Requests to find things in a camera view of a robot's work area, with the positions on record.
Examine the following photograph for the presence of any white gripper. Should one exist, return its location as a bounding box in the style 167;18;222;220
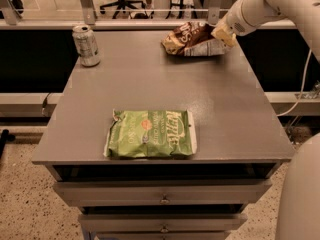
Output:
211;0;267;47

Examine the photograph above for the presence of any brown chip bag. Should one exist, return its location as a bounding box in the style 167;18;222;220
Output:
161;21;231;57

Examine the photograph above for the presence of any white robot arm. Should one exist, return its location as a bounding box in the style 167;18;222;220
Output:
212;0;320;240

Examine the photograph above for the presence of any green kettle chip bag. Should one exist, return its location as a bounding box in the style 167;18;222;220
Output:
104;110;197;159

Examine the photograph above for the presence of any silver 7up can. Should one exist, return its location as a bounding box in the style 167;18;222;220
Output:
72;24;100;67

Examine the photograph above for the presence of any grey drawer cabinet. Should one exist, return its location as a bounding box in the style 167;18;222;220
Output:
33;31;294;240

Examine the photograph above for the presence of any metal glass railing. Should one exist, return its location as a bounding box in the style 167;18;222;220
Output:
0;0;298;31

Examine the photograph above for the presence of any top grey drawer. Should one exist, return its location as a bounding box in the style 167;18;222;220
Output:
53;180;272;207

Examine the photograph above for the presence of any grey drawer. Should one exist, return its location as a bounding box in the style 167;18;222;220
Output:
53;180;272;207
79;214;247;233

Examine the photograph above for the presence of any lower grey drawer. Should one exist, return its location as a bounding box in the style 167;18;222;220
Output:
79;214;247;233

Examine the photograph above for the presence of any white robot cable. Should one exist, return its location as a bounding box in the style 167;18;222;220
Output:
275;48;313;118

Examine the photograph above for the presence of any black cable at left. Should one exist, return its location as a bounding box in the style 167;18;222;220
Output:
41;92;54;118

